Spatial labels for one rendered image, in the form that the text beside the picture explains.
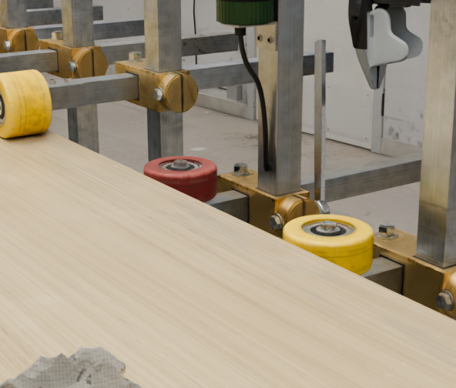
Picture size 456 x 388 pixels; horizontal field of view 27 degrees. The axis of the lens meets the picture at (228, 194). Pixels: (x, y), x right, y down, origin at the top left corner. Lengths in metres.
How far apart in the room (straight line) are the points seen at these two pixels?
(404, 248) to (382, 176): 0.30
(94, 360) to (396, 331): 0.21
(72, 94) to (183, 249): 0.46
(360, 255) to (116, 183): 0.30
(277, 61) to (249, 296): 0.37
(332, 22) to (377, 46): 3.68
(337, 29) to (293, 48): 3.69
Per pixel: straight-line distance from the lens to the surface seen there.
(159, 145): 1.27
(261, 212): 1.08
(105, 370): 0.59
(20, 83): 1.20
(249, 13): 0.99
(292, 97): 1.05
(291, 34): 1.04
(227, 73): 1.36
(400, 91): 4.49
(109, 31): 1.82
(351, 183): 1.19
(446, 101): 0.86
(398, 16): 1.10
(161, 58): 1.24
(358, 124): 4.70
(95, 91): 1.25
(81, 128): 1.49
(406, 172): 1.26
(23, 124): 1.20
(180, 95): 1.23
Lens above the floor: 1.19
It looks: 17 degrees down
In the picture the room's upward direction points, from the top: straight up
